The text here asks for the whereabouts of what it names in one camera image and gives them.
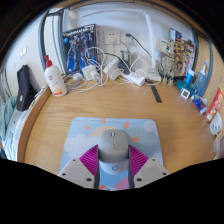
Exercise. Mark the blue model kit box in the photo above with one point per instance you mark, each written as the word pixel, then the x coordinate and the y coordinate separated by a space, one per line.
pixel 80 50

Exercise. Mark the steel cup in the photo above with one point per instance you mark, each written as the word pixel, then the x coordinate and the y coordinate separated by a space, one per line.
pixel 128 58

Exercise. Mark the white charger block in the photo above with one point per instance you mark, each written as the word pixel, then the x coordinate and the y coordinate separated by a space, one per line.
pixel 111 66
pixel 89 71

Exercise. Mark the white mug with black print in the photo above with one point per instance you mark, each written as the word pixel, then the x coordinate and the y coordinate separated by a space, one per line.
pixel 216 125

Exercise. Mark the teal knitted blanket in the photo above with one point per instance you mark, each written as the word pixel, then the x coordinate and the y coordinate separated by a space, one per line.
pixel 7 116

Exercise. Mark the plain white cup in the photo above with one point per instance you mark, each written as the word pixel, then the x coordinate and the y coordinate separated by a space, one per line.
pixel 218 146

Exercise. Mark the light blue cloud-print mouse pad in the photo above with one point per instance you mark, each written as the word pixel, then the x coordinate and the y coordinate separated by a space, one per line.
pixel 83 136

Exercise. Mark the red potato chip can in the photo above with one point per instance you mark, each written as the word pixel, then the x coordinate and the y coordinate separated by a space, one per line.
pixel 215 105

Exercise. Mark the black bag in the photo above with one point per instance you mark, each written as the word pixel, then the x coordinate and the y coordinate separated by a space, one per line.
pixel 25 88

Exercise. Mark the dark green round tin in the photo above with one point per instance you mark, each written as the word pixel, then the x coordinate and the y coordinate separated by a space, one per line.
pixel 182 85

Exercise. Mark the black ruler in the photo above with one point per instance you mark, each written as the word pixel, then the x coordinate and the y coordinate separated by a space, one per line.
pixel 156 94

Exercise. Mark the colourful model kit box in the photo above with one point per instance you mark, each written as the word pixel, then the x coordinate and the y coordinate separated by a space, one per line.
pixel 185 50

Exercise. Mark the white power strip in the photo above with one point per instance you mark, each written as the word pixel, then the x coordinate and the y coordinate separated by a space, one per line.
pixel 135 79

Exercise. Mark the small blue white-capped bottle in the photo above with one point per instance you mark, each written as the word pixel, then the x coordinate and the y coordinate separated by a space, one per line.
pixel 189 77

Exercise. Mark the white pump bottle red cap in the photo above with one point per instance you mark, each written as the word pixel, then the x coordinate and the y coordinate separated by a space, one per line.
pixel 56 80

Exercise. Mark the small white square clock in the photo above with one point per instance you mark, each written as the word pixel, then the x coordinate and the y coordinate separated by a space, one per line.
pixel 185 93

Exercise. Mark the white wall socket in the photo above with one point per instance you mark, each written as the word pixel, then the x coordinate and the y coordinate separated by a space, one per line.
pixel 111 37

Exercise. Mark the white desk lamp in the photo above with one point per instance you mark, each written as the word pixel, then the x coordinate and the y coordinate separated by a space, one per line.
pixel 150 43

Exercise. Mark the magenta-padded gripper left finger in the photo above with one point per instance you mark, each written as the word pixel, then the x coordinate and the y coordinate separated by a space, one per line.
pixel 76 171

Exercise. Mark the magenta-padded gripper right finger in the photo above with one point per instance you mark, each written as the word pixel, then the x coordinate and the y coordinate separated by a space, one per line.
pixel 150 171

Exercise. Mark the grey and white computer mouse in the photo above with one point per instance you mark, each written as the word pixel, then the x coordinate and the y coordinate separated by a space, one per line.
pixel 113 146

